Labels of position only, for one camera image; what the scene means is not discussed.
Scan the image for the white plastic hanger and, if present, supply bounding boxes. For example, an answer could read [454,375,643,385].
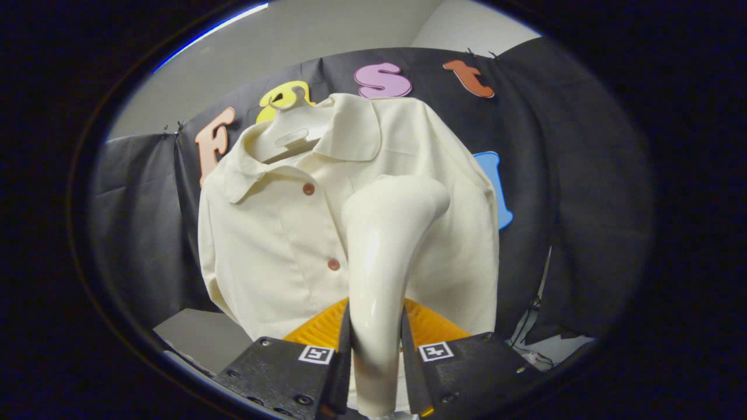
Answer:
[256,86,337,165]

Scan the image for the black hanging cables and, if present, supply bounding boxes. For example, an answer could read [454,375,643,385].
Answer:
[507,245,555,369]

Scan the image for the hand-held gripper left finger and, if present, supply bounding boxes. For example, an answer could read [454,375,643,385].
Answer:
[211,298,353,420]

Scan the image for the white garment steamer with hose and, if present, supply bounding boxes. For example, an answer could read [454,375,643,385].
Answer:
[341,175,452,418]

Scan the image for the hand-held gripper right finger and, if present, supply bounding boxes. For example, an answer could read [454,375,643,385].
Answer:
[400,299,544,419]

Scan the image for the black backdrop cloth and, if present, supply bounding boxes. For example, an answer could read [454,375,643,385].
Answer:
[88,36,654,346]

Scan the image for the grey cabinet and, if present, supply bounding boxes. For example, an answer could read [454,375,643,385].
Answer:
[153,308,255,375]

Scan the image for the cream button-up shirt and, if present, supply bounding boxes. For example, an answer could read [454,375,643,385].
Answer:
[197,93,501,342]

